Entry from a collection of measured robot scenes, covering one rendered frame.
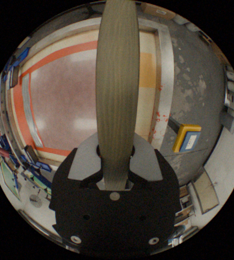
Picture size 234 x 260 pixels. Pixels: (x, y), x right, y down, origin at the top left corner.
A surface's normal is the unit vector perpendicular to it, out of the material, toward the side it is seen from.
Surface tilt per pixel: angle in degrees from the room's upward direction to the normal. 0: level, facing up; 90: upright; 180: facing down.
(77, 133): 0
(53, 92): 0
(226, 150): 90
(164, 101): 0
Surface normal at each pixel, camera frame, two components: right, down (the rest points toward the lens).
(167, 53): 0.00, 0.47
